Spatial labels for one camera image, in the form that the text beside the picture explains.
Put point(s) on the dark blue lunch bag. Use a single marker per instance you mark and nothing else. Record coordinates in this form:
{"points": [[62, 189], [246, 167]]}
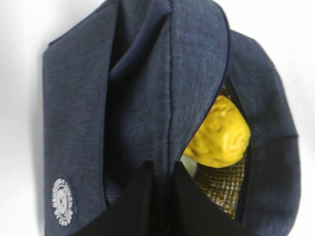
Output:
{"points": [[133, 82]]}

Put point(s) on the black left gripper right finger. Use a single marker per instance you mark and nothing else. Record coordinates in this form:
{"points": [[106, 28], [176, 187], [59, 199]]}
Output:
{"points": [[193, 214]]}

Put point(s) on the yellow wrinkled squash toy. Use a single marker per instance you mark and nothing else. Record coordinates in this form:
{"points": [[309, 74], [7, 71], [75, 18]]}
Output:
{"points": [[222, 138]]}

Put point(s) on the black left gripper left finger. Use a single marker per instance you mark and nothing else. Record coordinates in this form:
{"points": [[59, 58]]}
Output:
{"points": [[132, 214]]}

